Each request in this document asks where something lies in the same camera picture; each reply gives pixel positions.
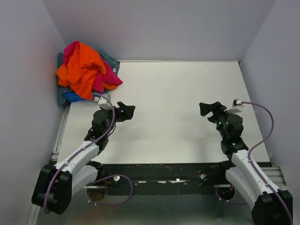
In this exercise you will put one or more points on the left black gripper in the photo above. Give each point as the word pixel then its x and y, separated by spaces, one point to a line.
pixel 127 113

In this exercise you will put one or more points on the orange t shirt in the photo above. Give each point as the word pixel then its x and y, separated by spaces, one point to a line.
pixel 80 72

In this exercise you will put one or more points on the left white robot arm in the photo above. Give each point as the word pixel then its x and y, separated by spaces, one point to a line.
pixel 56 184

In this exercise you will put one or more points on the grey blue t shirt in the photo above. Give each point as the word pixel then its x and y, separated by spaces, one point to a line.
pixel 112 62

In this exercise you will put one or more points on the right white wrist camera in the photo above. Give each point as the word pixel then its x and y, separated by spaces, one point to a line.
pixel 237 107

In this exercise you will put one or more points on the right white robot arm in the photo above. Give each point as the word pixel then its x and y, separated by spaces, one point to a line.
pixel 268 203

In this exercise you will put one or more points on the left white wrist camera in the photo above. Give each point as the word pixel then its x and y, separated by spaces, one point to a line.
pixel 102 103

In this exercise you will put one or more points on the magenta t shirt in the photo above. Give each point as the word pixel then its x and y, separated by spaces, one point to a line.
pixel 110 75

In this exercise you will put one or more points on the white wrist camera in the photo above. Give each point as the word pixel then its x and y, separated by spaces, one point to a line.
pixel 237 107
pixel 102 103

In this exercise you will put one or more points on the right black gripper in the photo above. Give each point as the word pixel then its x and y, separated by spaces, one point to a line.
pixel 217 108

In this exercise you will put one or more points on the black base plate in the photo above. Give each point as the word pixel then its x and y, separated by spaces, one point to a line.
pixel 163 179

